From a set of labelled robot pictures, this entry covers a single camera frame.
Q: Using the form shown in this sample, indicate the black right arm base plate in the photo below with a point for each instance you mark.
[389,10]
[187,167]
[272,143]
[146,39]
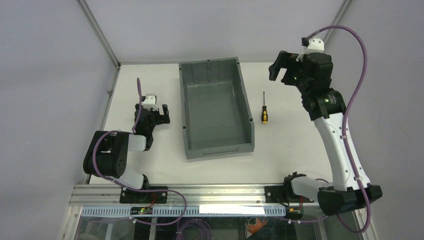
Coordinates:
[278,194]

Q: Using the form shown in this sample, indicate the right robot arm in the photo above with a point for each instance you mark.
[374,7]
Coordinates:
[351,189]

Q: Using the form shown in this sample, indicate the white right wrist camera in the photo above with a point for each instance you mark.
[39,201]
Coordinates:
[311,45]

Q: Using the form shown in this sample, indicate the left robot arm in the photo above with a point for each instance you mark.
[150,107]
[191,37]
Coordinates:
[107,153]

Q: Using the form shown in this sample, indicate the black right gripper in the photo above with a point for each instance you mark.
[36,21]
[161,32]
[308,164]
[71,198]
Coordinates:
[292,66]

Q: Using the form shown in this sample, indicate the aluminium mounting rail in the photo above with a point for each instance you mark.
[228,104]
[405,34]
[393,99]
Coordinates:
[195,195]

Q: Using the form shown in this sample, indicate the slotted white cable duct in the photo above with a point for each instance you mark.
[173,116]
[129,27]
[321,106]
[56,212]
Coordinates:
[204,210]

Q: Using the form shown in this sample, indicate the yellow black screwdriver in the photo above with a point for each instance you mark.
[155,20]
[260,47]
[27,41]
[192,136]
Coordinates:
[264,113]

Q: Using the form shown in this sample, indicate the orange object under table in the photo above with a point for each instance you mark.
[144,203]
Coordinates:
[254,224]

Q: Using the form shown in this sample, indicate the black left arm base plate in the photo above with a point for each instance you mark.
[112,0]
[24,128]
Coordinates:
[143,195]

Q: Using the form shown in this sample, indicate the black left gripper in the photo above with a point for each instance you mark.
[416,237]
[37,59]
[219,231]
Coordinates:
[152,112]

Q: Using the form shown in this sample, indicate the left aluminium frame post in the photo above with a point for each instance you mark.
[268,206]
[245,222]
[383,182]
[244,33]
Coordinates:
[96,28]

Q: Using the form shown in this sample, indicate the grey plastic bin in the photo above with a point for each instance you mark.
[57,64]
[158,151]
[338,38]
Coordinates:
[216,116]

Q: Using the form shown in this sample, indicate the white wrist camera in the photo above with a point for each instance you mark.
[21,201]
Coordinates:
[149,102]
[311,45]

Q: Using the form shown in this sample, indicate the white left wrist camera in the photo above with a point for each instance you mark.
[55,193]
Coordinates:
[149,102]

